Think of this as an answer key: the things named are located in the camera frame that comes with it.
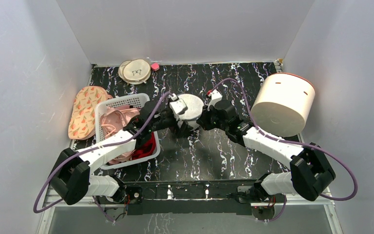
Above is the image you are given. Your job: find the pink small block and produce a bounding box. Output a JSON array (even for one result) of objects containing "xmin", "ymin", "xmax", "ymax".
[{"xmin": 150, "ymin": 63, "xmax": 160, "ymax": 71}]

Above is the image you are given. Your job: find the white plastic laundry basket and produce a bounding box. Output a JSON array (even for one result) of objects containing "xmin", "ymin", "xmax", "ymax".
[{"xmin": 95, "ymin": 93, "xmax": 161, "ymax": 170}]

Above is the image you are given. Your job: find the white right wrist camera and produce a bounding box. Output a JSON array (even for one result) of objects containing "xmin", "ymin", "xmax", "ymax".
[{"xmin": 206, "ymin": 89, "xmax": 223, "ymax": 111}]

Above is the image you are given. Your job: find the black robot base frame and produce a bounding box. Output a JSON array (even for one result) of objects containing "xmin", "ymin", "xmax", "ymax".
[{"xmin": 42, "ymin": 180, "xmax": 333, "ymax": 227}]

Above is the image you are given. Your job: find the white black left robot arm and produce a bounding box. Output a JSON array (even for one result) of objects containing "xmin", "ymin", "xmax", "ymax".
[{"xmin": 49, "ymin": 99, "xmax": 193, "ymax": 205}]

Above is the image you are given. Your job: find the pink bra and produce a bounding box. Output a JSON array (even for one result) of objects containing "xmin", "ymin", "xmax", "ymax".
[{"xmin": 100, "ymin": 107, "xmax": 142, "ymax": 164}]

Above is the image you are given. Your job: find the red bra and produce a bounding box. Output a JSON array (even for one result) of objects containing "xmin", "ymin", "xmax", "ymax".
[{"xmin": 131, "ymin": 133, "xmax": 156, "ymax": 160}]

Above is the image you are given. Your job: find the cream cylindrical drum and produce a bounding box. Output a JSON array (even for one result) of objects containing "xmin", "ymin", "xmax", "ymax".
[{"xmin": 250, "ymin": 73, "xmax": 316, "ymax": 137}]

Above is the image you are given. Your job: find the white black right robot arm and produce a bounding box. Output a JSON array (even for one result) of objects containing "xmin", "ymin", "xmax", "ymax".
[{"xmin": 197, "ymin": 100, "xmax": 336, "ymax": 202}]

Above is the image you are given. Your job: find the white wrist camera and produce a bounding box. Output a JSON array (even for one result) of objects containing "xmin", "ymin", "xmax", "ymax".
[
  {"xmin": 206, "ymin": 89, "xmax": 223, "ymax": 111},
  {"xmin": 168, "ymin": 93, "xmax": 188, "ymax": 120}
]

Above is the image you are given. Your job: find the white cylindrical mesh laundry bag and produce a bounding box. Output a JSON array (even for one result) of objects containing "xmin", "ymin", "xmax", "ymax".
[{"xmin": 177, "ymin": 94, "xmax": 204, "ymax": 131}]

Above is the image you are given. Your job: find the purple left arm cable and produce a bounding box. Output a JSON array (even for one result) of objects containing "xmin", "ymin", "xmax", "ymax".
[{"xmin": 33, "ymin": 91, "xmax": 175, "ymax": 223}]

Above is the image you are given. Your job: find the beige round mesh laundry bag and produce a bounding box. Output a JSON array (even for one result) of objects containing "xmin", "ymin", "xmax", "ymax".
[{"xmin": 118, "ymin": 59, "xmax": 151, "ymax": 85}]

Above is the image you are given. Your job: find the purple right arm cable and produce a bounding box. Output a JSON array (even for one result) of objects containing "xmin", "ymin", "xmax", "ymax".
[{"xmin": 207, "ymin": 78, "xmax": 358, "ymax": 223}]

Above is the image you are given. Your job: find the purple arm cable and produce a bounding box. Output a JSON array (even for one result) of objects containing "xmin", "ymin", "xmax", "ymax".
[
  {"xmin": 207, "ymin": 78, "xmax": 358, "ymax": 223},
  {"xmin": 33, "ymin": 91, "xmax": 175, "ymax": 223}
]

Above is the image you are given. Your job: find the peach floral mesh laundry bag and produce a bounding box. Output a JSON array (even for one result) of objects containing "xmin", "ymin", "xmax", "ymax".
[{"xmin": 68, "ymin": 86, "xmax": 112, "ymax": 140}]

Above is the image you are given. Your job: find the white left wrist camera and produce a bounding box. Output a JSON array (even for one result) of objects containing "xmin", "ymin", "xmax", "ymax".
[{"xmin": 168, "ymin": 93, "xmax": 188, "ymax": 120}]

